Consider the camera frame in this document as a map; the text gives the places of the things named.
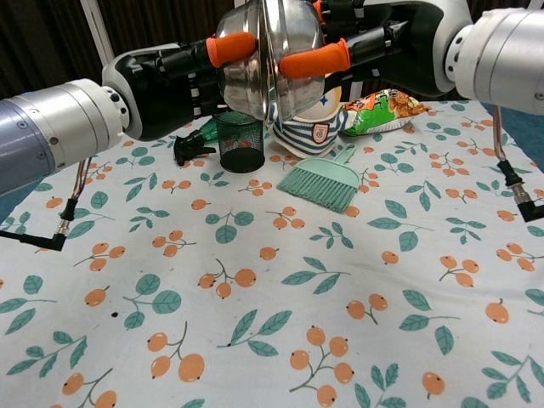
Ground right arm cable with connector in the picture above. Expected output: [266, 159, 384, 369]
[491, 104, 544, 223]

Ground fruit and leaf print tablecloth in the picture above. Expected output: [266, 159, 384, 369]
[0, 99, 544, 408]

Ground green spray bottle black nozzle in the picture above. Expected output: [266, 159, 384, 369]
[173, 116, 222, 167]

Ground steel bowl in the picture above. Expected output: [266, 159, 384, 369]
[263, 0, 327, 125]
[215, 0, 271, 123]

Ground teal mini brush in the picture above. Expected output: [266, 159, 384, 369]
[276, 143, 360, 214]

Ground green orange snack bag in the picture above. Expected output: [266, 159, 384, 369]
[339, 88, 435, 138]

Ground left arm cable with connector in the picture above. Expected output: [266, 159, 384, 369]
[0, 156, 94, 253]

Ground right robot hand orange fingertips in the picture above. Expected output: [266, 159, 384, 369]
[278, 0, 473, 100]

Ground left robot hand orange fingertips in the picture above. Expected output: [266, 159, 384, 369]
[101, 31, 258, 142]

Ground arm cable with connector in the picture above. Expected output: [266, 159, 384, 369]
[491, 104, 544, 223]
[0, 156, 94, 253]

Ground black mesh pen holder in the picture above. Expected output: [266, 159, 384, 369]
[214, 110, 267, 174]

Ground white frame post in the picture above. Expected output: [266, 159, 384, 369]
[79, 0, 116, 67]

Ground yellow plush toy striped shirt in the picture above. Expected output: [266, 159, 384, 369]
[270, 78, 350, 159]

